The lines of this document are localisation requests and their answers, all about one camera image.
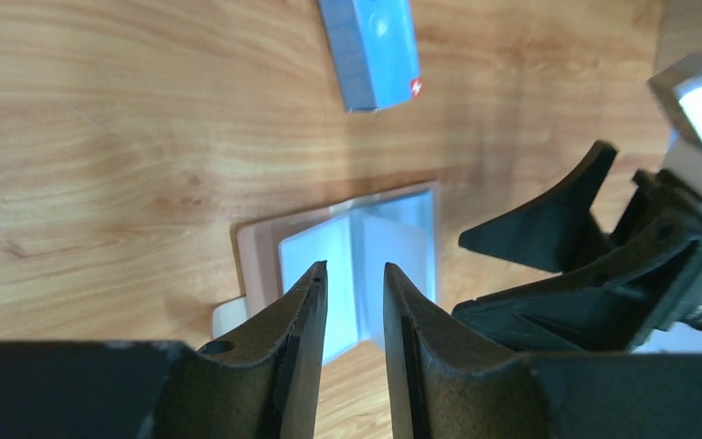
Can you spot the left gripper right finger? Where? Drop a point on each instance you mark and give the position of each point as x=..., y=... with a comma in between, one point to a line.
x=445, y=381

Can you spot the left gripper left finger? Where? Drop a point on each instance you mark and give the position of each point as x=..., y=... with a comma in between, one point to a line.
x=259, y=380

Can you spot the pink leather card holder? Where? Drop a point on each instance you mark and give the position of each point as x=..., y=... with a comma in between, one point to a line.
x=355, y=238

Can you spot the blue toothpaste box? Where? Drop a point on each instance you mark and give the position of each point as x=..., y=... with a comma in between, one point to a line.
x=374, y=50

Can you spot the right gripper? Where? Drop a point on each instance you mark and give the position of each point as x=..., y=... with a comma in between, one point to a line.
x=651, y=281

